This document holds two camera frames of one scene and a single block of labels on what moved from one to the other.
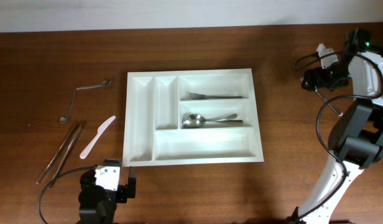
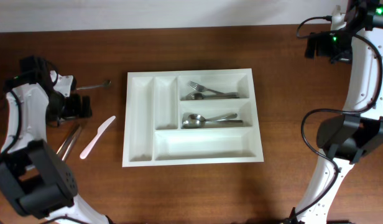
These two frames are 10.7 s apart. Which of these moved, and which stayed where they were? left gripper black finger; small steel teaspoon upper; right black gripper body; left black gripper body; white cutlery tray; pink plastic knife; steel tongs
Moved: left black gripper body; left gripper black finger; right black gripper body
Stayed: white cutlery tray; small steel teaspoon upper; pink plastic knife; steel tongs
